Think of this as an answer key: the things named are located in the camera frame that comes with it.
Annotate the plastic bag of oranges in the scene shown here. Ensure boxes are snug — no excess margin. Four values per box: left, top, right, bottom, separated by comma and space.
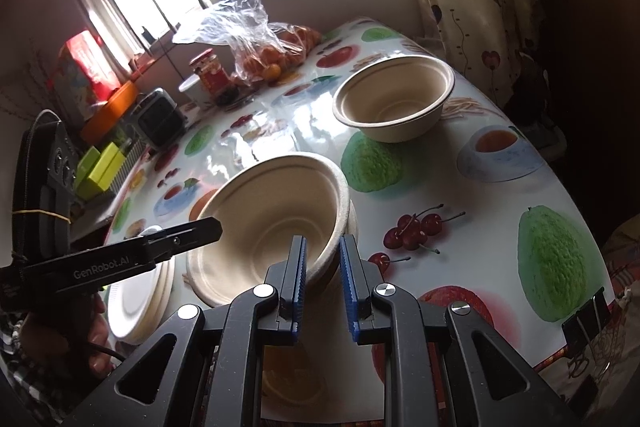
172, 0, 322, 82

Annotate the red label jar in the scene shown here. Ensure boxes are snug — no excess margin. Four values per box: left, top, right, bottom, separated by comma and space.
190, 49, 240, 107

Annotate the orange box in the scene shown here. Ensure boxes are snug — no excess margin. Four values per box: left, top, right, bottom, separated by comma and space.
80, 81, 139, 146

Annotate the upper green box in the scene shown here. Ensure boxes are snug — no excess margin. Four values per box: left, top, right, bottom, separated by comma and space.
74, 146, 101, 191

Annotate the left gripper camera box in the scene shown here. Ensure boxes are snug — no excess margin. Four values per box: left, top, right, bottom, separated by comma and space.
12, 109, 78, 263

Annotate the black binder clip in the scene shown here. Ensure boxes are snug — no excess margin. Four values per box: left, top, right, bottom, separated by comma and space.
562, 287, 612, 378

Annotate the white paper cup container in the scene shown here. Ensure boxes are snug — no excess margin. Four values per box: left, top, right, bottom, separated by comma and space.
179, 74, 215, 110

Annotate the person left hand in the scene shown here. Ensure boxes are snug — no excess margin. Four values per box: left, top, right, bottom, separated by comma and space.
20, 294, 113, 378

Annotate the white paper plate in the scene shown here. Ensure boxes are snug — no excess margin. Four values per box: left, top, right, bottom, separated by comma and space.
105, 225, 177, 347

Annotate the black white striped tray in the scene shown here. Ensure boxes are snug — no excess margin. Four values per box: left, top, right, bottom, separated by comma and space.
110, 140, 146, 195

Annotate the lime green box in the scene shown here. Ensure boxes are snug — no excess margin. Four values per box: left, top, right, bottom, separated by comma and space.
75, 143, 125, 202

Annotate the fruit print tablecloth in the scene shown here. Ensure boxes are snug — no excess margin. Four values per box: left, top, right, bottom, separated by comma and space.
107, 20, 614, 424

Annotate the grey portable heater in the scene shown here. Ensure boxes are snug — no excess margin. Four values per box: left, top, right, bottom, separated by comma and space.
130, 88, 186, 152

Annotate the red gift bag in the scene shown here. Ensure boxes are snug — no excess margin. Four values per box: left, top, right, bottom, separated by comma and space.
48, 30, 120, 128

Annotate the beige paper bowl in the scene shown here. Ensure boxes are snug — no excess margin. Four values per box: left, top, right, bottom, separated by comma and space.
333, 54, 456, 144
262, 345, 326, 407
186, 153, 357, 307

